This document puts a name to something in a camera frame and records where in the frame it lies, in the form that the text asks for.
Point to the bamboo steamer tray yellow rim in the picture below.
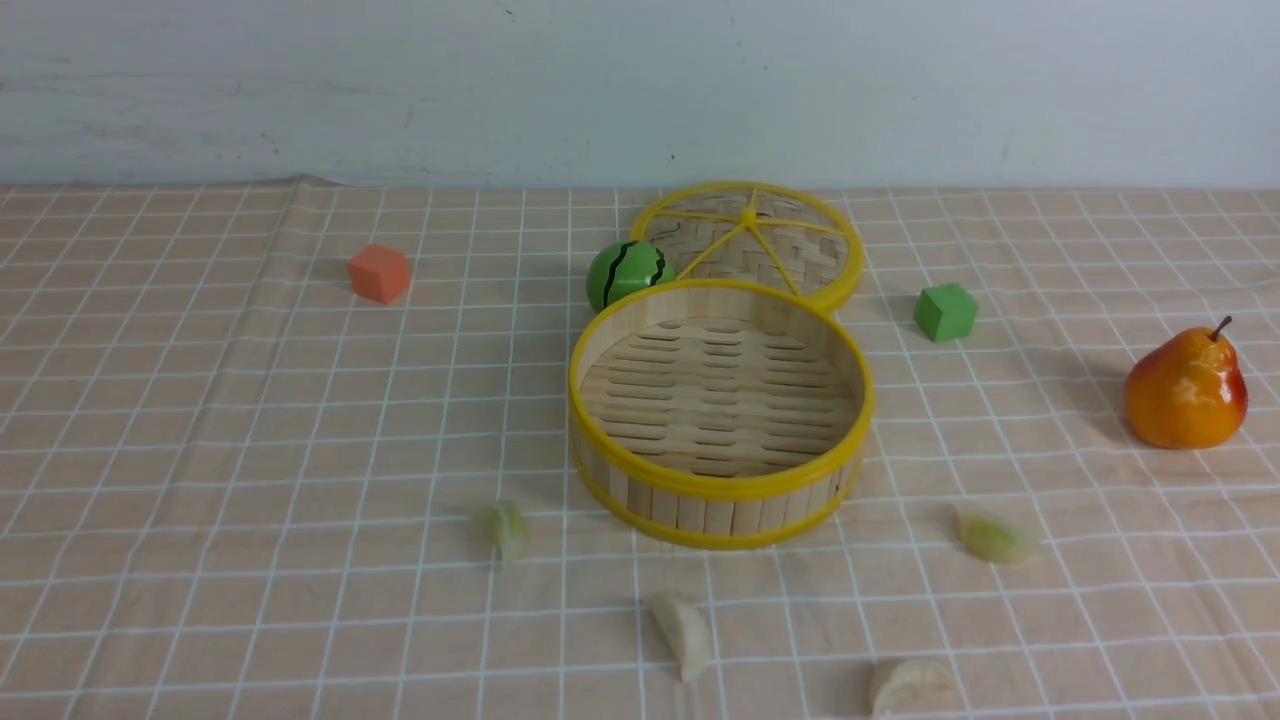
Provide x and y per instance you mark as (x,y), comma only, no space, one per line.
(722,415)

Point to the checkered beige tablecloth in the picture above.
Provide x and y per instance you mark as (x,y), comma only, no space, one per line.
(233,489)

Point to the orange yellow toy pear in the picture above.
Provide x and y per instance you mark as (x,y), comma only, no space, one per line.
(1189,393)

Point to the bamboo steamer lid yellow rim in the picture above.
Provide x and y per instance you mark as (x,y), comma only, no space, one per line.
(760,233)

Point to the green dumpling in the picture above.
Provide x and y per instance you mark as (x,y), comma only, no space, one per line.
(992,538)
(506,528)

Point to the green foam cube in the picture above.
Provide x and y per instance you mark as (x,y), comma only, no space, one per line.
(945,312)

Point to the orange foam cube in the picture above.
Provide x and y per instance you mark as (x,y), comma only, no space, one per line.
(378,273)

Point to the green watermelon toy ball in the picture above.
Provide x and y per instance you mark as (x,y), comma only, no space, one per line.
(624,268)

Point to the white dumpling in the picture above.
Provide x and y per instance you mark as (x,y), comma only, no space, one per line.
(685,631)
(900,681)

